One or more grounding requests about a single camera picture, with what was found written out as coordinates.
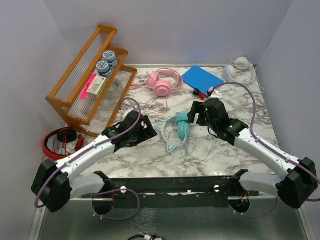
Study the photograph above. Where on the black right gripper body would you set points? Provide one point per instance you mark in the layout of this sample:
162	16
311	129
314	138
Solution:
202	119

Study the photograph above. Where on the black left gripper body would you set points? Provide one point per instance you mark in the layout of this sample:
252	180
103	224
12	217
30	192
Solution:
135	136

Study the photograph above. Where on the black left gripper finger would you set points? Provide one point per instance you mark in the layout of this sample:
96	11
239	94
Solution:
118	129
147	132

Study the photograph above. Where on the teal cat-ear headphones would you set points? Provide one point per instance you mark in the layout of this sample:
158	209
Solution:
184	135

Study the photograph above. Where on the pink cat-ear headphones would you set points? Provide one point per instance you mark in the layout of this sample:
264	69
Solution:
161	88

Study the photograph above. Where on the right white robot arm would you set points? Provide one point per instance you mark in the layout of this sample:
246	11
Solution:
294	179

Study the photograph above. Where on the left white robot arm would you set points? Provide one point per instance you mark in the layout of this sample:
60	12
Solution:
56	183

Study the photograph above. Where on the red black headphones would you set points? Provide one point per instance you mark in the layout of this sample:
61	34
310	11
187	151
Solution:
62	143

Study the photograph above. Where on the white headphones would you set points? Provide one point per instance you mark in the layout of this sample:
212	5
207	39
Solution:
242	65

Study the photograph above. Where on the red black marker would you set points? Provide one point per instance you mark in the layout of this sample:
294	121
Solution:
196	92

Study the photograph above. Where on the blue notebook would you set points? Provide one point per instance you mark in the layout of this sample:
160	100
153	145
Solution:
200	79

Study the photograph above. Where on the clear tape roll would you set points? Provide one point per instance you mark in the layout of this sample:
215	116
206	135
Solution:
115	90

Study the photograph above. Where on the wooden tiered shelf rack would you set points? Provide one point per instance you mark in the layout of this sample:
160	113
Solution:
65	98

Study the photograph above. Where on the small cardboard box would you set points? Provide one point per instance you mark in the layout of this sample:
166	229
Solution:
97	85

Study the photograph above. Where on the blue-lidded jar front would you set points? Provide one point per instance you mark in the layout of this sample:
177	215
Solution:
103	69

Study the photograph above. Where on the blue-lidded jar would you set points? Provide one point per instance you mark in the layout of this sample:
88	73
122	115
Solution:
110	57
103	69

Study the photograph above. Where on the blue-lidded jar rear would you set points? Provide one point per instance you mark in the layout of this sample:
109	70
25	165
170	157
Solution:
110	57

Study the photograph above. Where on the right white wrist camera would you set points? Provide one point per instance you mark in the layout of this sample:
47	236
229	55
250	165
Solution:
214	93

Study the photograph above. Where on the black front mounting rail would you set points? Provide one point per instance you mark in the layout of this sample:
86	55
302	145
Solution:
182	192

